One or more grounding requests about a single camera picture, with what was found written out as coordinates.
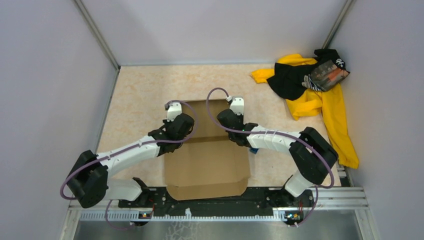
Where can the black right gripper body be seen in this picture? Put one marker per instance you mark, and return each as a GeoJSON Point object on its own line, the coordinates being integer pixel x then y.
{"type": "Point", "coordinates": [231, 135]}

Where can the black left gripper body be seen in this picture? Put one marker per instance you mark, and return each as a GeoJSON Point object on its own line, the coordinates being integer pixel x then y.
{"type": "Point", "coordinates": [166, 123]}

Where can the small blue block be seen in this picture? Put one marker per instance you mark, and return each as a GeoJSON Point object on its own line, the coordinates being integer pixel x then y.
{"type": "Point", "coordinates": [254, 150]}

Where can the brown cardboard box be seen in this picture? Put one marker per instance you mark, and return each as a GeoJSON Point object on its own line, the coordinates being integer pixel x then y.
{"type": "Point", "coordinates": [208, 165]}

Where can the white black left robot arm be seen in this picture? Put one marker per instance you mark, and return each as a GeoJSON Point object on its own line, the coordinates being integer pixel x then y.
{"type": "Point", "coordinates": [91, 179]}

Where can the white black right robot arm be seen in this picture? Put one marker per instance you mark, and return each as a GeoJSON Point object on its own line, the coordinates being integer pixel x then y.
{"type": "Point", "coordinates": [311, 153]}

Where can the black cloth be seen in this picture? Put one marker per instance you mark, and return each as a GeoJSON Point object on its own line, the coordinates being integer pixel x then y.
{"type": "Point", "coordinates": [287, 79]}

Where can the patterned grey pouch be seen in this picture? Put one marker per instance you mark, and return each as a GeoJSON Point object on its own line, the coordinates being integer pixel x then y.
{"type": "Point", "coordinates": [326, 75]}

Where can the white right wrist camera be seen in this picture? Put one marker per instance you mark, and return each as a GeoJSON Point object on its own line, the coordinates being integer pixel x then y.
{"type": "Point", "coordinates": [236, 104]}

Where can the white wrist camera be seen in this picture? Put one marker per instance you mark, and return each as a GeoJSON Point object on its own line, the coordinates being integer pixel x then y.
{"type": "Point", "coordinates": [236, 104]}
{"type": "Point", "coordinates": [173, 109]}

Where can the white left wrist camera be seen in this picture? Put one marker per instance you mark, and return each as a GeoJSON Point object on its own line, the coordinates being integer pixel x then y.
{"type": "Point", "coordinates": [173, 109]}

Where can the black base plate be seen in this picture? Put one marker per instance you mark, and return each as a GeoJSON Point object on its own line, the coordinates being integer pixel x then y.
{"type": "Point", "coordinates": [255, 201]}

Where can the aluminium frame rail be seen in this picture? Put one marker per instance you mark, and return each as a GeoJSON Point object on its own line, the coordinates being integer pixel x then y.
{"type": "Point", "coordinates": [334, 200]}

